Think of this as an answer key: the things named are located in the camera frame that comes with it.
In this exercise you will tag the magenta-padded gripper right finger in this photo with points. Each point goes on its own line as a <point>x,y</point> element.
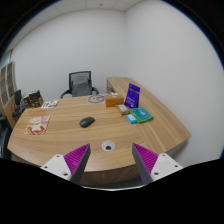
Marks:
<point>146,158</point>

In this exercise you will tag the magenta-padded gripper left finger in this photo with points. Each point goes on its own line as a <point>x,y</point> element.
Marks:
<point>76,158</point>

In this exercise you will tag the black computer mouse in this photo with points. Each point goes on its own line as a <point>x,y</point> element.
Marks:
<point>87,122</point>

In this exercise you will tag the cartoon print mouse pad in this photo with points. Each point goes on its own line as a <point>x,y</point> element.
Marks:
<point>37,125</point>

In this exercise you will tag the small blue box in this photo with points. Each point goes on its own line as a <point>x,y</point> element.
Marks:
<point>131,118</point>

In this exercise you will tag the green flat box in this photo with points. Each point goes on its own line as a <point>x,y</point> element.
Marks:
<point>142,114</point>

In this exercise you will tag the small tan box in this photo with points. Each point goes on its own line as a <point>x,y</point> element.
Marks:
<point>123,109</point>

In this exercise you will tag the purple product packet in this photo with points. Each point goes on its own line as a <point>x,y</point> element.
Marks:
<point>132,96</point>

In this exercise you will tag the orange-brown cardboard box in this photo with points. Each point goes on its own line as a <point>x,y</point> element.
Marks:
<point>114,100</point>

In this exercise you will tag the brown printed carton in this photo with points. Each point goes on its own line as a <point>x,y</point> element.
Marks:
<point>36,102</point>

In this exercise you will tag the grey backpack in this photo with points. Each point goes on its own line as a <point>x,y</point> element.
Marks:
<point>81,86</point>

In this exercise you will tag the black sofa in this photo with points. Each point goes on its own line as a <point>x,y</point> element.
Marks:
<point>4,136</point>

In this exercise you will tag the black carton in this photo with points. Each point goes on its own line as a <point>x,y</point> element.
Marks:
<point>34,94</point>

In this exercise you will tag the dark brown small carton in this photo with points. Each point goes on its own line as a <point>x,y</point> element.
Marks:
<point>26,101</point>

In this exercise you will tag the black visitor chair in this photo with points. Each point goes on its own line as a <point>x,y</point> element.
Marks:
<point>18,100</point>

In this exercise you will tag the black mesh office chair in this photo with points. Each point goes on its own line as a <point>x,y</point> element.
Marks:
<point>74,74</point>

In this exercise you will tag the wooden shelf unit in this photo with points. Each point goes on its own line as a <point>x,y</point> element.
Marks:
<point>8,83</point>

